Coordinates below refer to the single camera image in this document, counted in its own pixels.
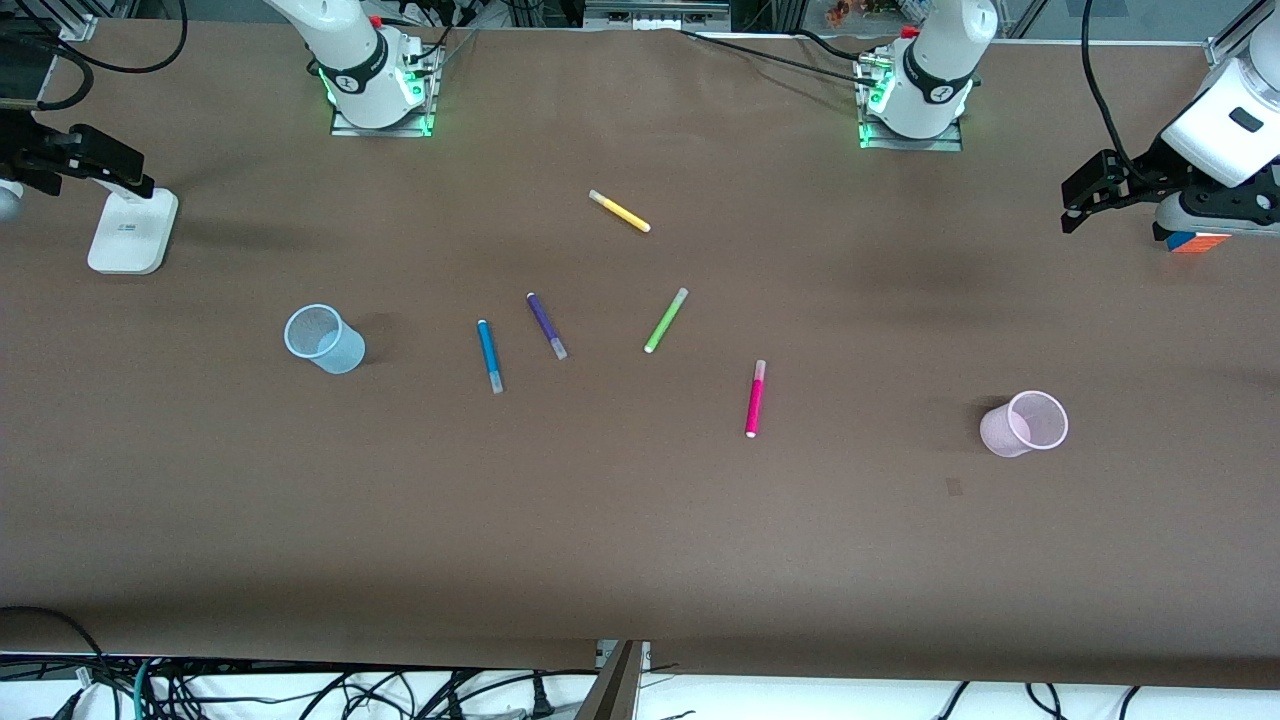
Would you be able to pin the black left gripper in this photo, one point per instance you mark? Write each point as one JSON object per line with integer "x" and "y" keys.
{"x": 1146, "y": 168}

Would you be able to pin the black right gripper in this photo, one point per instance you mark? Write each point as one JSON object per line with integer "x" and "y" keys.
{"x": 28, "y": 148}

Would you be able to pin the pink marker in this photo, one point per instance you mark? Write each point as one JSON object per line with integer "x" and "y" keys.
{"x": 755, "y": 400}

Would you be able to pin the blue marker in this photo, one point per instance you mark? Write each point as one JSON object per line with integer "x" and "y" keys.
{"x": 488, "y": 352}

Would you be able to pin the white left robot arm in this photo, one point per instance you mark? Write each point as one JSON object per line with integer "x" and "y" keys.
{"x": 940, "y": 60}

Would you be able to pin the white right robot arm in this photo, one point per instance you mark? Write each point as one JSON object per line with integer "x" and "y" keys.
{"x": 355, "y": 50}

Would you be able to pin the white desk lamp stand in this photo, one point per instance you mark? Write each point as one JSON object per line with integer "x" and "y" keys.
{"x": 128, "y": 235}

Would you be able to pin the colourful puzzle cube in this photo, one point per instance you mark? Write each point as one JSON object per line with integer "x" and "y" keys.
{"x": 1195, "y": 242}

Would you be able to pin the translucent pink plastic cup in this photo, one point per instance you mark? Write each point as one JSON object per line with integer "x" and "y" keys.
{"x": 1010, "y": 430}

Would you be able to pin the translucent blue plastic cup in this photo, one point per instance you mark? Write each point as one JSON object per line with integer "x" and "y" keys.
{"x": 335, "y": 350}

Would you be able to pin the orange small objects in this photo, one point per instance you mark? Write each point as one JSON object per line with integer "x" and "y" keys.
{"x": 840, "y": 10}

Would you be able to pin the green marker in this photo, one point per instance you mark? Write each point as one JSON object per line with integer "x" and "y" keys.
{"x": 665, "y": 321}

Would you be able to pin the purple marker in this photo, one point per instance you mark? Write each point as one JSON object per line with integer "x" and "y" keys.
{"x": 545, "y": 325}

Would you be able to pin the yellow marker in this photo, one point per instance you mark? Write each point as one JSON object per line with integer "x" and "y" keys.
{"x": 620, "y": 211}

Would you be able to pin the grey metal box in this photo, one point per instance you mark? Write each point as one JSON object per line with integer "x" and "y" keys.
{"x": 650, "y": 15}

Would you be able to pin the black power plug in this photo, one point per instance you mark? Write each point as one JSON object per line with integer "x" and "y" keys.
{"x": 541, "y": 703}

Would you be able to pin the aluminium frame profile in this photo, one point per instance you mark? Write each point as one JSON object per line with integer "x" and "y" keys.
{"x": 78, "y": 22}
{"x": 1225, "y": 48}

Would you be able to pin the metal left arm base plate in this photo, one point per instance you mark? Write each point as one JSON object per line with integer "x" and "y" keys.
{"x": 950, "y": 143}

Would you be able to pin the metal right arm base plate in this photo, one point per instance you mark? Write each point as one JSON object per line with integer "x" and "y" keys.
{"x": 400, "y": 130}

